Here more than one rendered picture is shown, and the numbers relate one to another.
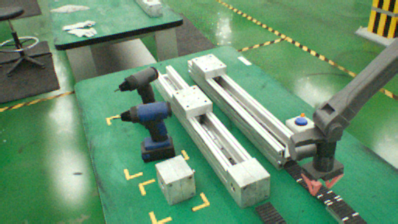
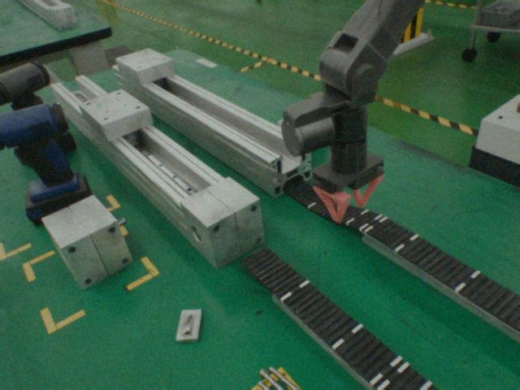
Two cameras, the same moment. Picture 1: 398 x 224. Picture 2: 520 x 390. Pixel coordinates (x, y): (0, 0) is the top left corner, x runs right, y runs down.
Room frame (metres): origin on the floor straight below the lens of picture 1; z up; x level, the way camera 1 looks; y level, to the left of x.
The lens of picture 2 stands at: (0.21, -0.07, 1.28)
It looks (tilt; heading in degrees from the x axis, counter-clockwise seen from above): 37 degrees down; 349
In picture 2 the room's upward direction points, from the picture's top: 8 degrees counter-clockwise
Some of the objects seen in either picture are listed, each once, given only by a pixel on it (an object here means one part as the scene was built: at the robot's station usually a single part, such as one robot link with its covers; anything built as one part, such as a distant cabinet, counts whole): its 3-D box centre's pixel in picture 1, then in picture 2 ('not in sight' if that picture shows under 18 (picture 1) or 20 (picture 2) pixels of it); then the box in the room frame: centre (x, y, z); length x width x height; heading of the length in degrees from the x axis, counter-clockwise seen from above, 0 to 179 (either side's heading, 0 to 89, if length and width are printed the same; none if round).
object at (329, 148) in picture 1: (322, 144); (344, 120); (0.74, -0.32, 0.98); 0.07 x 0.06 x 0.07; 99
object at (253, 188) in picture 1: (251, 181); (229, 218); (0.77, -0.13, 0.83); 0.12 x 0.09 x 0.10; 111
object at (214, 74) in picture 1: (208, 68); (146, 70); (1.49, -0.05, 0.87); 0.16 x 0.11 x 0.07; 21
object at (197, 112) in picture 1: (191, 104); (117, 119); (1.18, 0.04, 0.87); 0.16 x 0.11 x 0.07; 21
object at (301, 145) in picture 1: (312, 138); (325, 107); (0.73, -0.29, 1.01); 0.12 x 0.09 x 0.12; 99
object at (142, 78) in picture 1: (139, 98); (19, 122); (1.24, 0.25, 0.89); 0.20 x 0.08 x 0.22; 132
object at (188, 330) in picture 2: not in sight; (189, 325); (0.61, -0.03, 0.78); 0.05 x 0.03 x 0.01; 163
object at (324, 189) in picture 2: (317, 180); (341, 196); (0.73, -0.32, 0.85); 0.07 x 0.07 x 0.09; 22
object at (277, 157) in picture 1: (234, 101); (192, 110); (1.25, -0.14, 0.82); 0.80 x 0.10 x 0.09; 21
